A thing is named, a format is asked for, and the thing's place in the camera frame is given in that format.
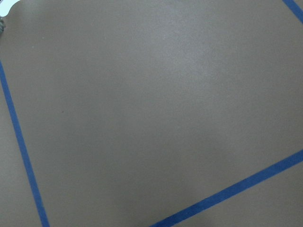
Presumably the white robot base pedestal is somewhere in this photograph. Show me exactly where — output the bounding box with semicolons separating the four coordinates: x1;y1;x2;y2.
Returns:
0;0;20;17

